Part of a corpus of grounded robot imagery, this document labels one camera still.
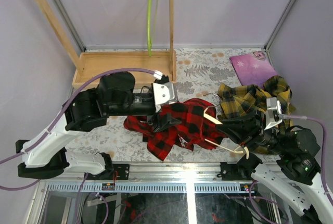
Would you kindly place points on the red black plaid shirt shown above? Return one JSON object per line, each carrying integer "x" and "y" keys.
{"x": 194, "y": 129}

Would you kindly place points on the green hanger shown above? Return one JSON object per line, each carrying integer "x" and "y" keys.
{"x": 151, "y": 25}

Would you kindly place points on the purple folded cloth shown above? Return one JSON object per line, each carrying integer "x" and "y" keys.
{"x": 252, "y": 68}

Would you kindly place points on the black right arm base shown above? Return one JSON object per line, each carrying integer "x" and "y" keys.
{"x": 242, "y": 170}

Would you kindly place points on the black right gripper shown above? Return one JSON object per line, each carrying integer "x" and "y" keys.
{"x": 243, "y": 129}

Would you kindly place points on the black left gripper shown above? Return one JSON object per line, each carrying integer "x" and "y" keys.
{"x": 158, "y": 114}

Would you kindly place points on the floral table mat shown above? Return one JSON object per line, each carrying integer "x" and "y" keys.
{"x": 199, "y": 73}

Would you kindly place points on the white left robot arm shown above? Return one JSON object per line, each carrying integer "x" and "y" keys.
{"x": 45, "y": 156}

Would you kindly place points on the wooden clothes rack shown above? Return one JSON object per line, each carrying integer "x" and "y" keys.
{"x": 89, "y": 64}

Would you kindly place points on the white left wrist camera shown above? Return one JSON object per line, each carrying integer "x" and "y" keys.
{"x": 164, "y": 91}

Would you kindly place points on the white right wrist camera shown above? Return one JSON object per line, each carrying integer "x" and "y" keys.
{"x": 273, "y": 110}

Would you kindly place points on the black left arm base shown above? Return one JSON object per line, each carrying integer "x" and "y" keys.
{"x": 117, "y": 172}

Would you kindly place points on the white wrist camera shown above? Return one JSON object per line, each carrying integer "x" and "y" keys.
{"x": 164, "y": 91}
{"x": 273, "y": 110}

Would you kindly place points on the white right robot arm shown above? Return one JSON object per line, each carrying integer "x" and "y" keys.
{"x": 311, "y": 198}

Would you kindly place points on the perforated cable duct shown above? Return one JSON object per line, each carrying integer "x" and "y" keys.
{"x": 126, "y": 187}

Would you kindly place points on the aluminium front rail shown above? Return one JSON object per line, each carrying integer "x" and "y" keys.
{"x": 168, "y": 172}

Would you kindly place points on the yellow black plaid shirt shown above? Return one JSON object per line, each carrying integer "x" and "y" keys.
{"x": 242, "y": 100}

